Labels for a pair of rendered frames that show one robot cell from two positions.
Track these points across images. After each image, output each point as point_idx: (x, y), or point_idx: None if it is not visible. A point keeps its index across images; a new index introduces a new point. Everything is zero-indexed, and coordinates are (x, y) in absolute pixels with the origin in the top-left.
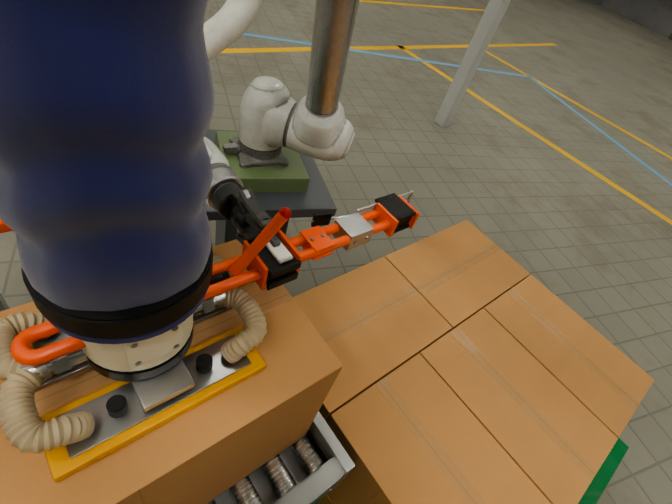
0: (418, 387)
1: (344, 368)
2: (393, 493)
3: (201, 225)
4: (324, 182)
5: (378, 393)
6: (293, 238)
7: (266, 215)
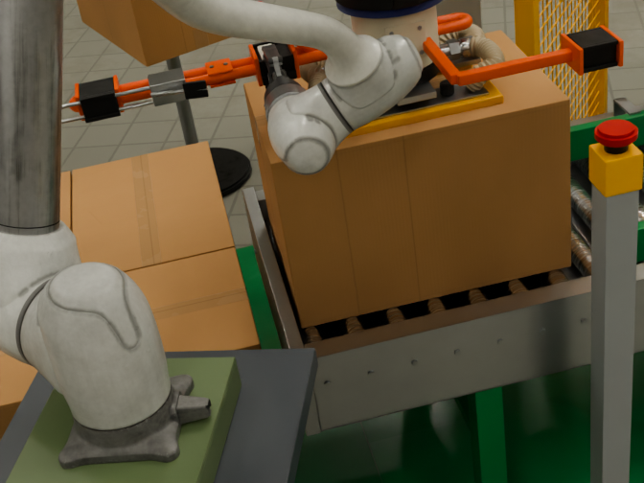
0: (111, 254)
1: (187, 277)
2: (214, 197)
3: None
4: (15, 412)
5: (165, 254)
6: (242, 67)
7: (265, 48)
